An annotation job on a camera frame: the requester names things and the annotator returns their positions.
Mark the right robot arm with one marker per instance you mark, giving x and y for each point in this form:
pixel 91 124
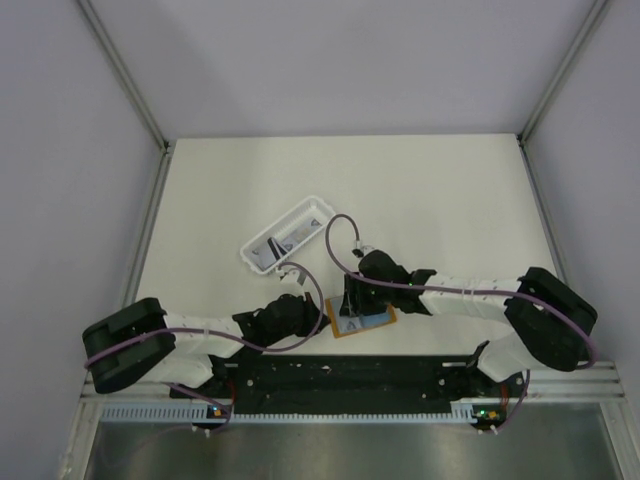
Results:
pixel 549 324

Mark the silver stripe card in basket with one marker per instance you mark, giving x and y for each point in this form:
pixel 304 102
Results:
pixel 269 252

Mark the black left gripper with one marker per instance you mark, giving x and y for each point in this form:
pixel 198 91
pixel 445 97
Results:
pixel 312 314

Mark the aluminium frame post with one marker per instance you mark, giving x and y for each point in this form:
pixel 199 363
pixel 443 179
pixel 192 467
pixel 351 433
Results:
pixel 163 146
pixel 588 27

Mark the white plastic basket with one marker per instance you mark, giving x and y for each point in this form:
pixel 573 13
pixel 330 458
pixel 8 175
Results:
pixel 310 207

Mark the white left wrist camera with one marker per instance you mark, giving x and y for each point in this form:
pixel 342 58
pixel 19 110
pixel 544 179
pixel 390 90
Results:
pixel 292 275

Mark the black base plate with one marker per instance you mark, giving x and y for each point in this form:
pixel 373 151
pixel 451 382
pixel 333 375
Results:
pixel 350 384

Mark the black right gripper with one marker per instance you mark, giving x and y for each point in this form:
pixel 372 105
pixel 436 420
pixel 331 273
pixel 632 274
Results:
pixel 354 302

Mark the left aluminium frame post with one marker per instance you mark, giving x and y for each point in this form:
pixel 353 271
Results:
pixel 163 146

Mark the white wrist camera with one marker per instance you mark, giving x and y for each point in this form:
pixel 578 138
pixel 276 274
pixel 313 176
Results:
pixel 292 275
pixel 360 250

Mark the yellow leather card holder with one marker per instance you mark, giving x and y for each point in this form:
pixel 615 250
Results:
pixel 369 322

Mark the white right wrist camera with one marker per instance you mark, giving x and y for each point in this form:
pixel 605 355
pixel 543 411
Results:
pixel 360 250

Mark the white slotted cable duct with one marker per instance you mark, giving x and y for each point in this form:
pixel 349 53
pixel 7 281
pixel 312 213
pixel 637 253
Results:
pixel 174 411

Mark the right aluminium frame post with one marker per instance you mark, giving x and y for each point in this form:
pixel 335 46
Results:
pixel 588 27

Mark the silver VIP card in basket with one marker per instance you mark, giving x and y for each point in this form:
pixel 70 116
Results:
pixel 300 233

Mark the silver diamond card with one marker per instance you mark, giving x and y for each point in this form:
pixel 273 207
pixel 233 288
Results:
pixel 350 325

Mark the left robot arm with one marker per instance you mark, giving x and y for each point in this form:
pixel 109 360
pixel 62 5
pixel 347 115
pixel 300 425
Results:
pixel 144 342

